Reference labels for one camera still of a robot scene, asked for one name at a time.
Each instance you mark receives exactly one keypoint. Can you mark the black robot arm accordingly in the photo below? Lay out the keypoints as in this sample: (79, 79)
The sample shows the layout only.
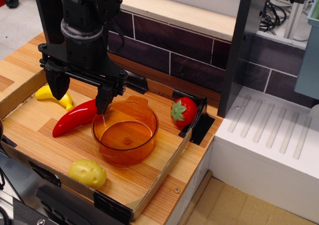
(84, 15)

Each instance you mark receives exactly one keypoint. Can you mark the dark grey vertical post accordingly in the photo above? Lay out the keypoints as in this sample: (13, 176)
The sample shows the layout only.
(247, 24)

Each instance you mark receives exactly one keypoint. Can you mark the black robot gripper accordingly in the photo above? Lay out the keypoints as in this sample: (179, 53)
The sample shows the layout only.
(84, 57)

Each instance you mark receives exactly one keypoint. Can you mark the white toy sink drainboard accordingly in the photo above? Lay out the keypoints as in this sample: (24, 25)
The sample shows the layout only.
(269, 148)

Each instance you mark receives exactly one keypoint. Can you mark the yellow plastic banana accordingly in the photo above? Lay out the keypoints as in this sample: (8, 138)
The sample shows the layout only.
(45, 93)

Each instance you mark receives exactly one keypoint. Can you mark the red plastic strawberry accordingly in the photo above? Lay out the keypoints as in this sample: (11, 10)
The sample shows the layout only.
(183, 111)

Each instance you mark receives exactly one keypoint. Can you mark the teal plastic bin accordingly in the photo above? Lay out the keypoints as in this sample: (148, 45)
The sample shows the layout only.
(308, 78)

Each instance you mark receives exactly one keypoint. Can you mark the orange transparent plastic pot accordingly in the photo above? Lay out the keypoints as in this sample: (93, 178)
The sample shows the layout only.
(127, 131)

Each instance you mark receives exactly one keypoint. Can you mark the black caster wheel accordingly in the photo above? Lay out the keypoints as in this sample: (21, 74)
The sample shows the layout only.
(11, 3)

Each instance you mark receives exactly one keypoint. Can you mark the cardboard fence with black tape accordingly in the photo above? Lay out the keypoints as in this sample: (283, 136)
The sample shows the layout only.
(145, 193)

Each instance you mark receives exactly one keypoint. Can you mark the yellow plastic potato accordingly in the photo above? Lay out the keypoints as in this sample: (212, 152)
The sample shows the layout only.
(88, 172)

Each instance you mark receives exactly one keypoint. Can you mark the red plastic chili pepper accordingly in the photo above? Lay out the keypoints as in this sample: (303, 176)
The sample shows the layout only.
(80, 115)

